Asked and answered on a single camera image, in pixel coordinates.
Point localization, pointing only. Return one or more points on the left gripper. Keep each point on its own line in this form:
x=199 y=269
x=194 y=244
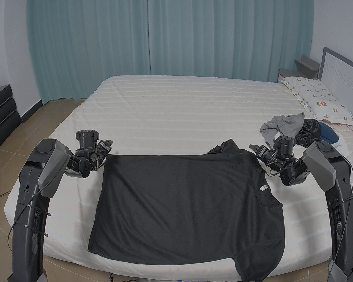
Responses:
x=103 y=151

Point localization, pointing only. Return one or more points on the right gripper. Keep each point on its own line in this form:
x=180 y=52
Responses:
x=266 y=155

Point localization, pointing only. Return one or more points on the black T-shirt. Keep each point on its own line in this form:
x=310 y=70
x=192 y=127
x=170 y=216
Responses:
x=179 y=210

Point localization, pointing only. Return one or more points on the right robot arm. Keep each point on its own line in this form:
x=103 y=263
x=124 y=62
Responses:
x=323 y=163

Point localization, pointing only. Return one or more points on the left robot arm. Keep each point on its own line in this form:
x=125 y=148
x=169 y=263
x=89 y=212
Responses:
x=47 y=166

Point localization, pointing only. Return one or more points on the bed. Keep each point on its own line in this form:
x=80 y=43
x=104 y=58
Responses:
x=179 y=113

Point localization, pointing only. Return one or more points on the grey garment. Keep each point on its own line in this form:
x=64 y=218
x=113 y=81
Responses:
x=285 y=125

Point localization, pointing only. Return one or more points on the black shiny garment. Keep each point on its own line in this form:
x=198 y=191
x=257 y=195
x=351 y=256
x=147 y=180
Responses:
x=309 y=131

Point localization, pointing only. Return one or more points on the dark blue garment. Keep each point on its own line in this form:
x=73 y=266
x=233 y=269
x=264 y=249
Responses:
x=328 y=132

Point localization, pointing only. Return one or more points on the white printed pillow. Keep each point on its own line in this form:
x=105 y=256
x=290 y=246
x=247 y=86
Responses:
x=320 y=98

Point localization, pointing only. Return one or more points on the white garment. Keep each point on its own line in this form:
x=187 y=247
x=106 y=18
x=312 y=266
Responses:
x=341 y=145

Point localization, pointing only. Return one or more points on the grey bedside table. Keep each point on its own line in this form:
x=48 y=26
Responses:
x=307 y=65

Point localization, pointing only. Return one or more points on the blue-green curtain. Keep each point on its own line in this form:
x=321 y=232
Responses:
x=223 y=25
x=91 y=34

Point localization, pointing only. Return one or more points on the black chest of drawers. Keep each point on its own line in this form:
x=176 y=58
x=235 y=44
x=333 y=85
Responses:
x=1 y=116

